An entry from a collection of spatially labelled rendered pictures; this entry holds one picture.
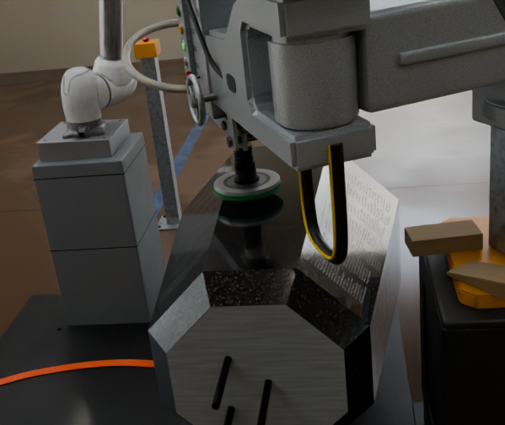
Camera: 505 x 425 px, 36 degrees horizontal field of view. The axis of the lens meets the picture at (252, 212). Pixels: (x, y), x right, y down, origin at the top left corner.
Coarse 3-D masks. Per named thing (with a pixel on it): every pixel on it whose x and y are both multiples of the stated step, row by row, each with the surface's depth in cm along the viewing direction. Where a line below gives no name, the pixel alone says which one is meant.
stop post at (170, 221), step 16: (144, 48) 410; (160, 48) 421; (144, 64) 416; (160, 80) 425; (160, 96) 423; (160, 112) 426; (160, 128) 430; (160, 144) 433; (160, 160) 437; (160, 176) 441; (176, 192) 448; (176, 208) 448; (160, 224) 454; (176, 224) 451
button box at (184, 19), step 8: (176, 0) 228; (184, 0) 223; (184, 8) 224; (184, 16) 224; (184, 24) 225; (184, 32) 227; (184, 40) 230; (192, 48) 228; (184, 56) 235; (192, 56) 229; (192, 64) 230; (192, 72) 231
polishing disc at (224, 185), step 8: (224, 176) 250; (232, 176) 250; (264, 176) 247; (272, 176) 246; (216, 184) 245; (224, 184) 244; (232, 184) 243; (256, 184) 241; (264, 184) 240; (272, 184) 239; (224, 192) 238; (232, 192) 237; (240, 192) 236; (248, 192) 236; (256, 192) 236
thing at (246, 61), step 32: (256, 0) 164; (288, 0) 152; (320, 0) 153; (352, 0) 155; (224, 32) 202; (256, 32) 180; (288, 32) 153; (320, 32) 156; (224, 64) 201; (256, 64) 184; (224, 96) 208; (256, 96) 186; (256, 128) 185; (288, 128) 168; (352, 128) 166; (288, 160) 166; (320, 160) 165
